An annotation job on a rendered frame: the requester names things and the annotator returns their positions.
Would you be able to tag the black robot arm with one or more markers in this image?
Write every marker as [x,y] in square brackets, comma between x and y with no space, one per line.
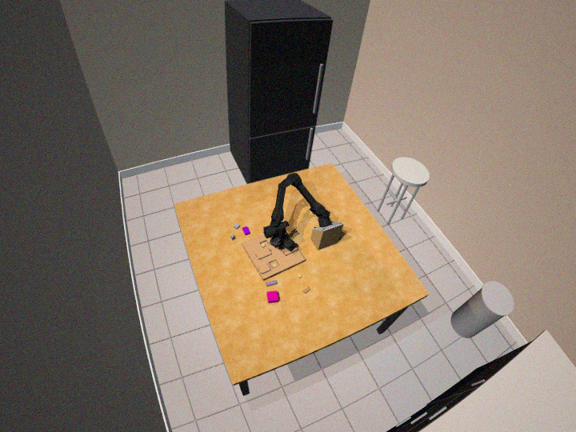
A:
[276,225]

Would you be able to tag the magenta block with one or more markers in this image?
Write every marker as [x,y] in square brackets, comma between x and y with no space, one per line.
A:
[272,296]

